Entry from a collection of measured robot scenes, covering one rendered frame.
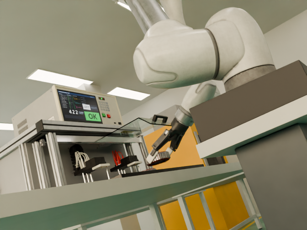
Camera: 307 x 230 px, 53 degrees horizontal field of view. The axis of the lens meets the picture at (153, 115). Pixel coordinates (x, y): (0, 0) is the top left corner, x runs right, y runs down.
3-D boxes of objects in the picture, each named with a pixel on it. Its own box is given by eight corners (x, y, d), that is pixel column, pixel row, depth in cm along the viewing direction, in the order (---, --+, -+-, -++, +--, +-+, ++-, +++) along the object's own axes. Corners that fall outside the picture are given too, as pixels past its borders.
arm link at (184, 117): (201, 117, 133) (194, 128, 134) (187, 105, 137) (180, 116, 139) (192, 116, 125) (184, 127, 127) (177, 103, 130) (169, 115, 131)
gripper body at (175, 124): (183, 126, 127) (171, 143, 130) (193, 127, 134) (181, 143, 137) (171, 115, 131) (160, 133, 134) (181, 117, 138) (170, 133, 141)
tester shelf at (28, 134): (141, 133, 183) (140, 126, 184) (43, 129, 127) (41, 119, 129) (92, 159, 205) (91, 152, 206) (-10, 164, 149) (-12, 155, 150)
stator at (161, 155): (175, 157, 140) (172, 150, 141) (161, 158, 130) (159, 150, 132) (156, 166, 145) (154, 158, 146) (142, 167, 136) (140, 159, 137)
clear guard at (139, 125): (176, 126, 165) (173, 116, 167) (150, 123, 146) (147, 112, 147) (132, 148, 181) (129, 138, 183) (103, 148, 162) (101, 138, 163)
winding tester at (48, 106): (124, 127, 177) (115, 96, 183) (63, 123, 141) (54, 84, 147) (81, 151, 196) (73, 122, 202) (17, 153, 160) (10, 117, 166)
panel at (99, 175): (136, 190, 181) (123, 143, 189) (38, 210, 127) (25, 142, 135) (135, 190, 181) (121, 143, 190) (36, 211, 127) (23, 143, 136)
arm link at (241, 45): (287, 59, 85) (260, -7, 91) (227, 71, 82) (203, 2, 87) (260, 82, 101) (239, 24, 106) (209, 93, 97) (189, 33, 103)
